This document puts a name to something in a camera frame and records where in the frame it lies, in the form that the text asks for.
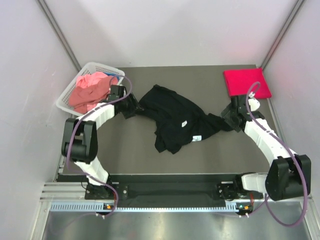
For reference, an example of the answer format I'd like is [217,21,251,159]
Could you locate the black t shirt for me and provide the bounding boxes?
[139,84,233,154]

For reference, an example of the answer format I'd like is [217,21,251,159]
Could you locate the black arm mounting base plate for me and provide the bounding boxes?
[84,173,263,208]

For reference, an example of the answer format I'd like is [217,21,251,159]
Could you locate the perforated grey cable duct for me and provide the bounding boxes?
[50,201,252,213]

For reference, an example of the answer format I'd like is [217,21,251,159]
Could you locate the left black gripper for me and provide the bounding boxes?
[119,92,144,119]

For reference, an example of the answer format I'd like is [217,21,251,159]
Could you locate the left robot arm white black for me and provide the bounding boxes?
[61,93,142,200]

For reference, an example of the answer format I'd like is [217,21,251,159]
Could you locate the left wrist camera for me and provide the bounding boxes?
[107,85,126,102]

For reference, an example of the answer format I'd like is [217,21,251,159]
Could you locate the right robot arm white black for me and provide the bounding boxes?
[221,104,311,201]

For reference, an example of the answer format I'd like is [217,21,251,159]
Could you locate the folded red t shirt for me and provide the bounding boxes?
[223,68,272,99]

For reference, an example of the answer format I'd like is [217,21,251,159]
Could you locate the aluminium frame rail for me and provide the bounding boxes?
[40,182,87,201]

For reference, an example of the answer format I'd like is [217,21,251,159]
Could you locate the blue t shirt in basket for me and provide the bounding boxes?
[104,72,121,77]

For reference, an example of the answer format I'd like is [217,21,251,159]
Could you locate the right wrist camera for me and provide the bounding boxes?
[231,93,261,113]

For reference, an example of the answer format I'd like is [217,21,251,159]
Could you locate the crumpled pink t shirt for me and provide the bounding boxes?
[68,72,118,115]

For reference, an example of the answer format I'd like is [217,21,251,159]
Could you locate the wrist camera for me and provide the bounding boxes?
[231,93,261,113]
[107,85,126,102]

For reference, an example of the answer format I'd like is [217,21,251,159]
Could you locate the white plastic laundry basket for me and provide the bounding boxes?
[56,62,125,116]

